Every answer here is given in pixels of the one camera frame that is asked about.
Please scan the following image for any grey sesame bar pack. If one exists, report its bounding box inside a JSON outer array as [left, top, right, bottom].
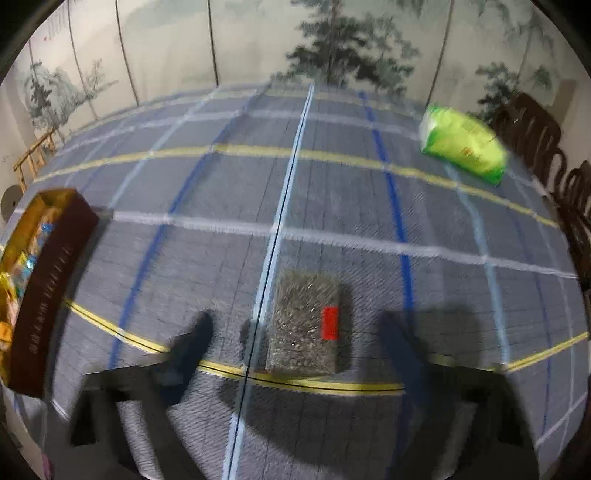
[[266, 270, 341, 378]]

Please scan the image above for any painted folding screen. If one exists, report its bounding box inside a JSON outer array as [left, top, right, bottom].
[[1, 1, 589, 150]]

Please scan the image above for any blue plaid tablecloth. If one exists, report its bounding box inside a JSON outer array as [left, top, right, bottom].
[[30, 87, 589, 479]]

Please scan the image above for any gold red tin box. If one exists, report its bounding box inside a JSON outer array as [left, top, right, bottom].
[[1, 188, 99, 399]]

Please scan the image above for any round stone disc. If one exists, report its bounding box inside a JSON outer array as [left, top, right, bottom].
[[1, 184, 23, 222]]

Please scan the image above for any green tissue pack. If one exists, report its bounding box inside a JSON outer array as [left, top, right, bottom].
[[419, 104, 509, 185]]

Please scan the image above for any dark wooden chair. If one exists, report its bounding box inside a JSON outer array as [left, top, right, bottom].
[[490, 93, 567, 191], [549, 161, 591, 296]]

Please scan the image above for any bamboo chair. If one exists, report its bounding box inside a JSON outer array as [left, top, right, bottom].
[[12, 128, 57, 192]]

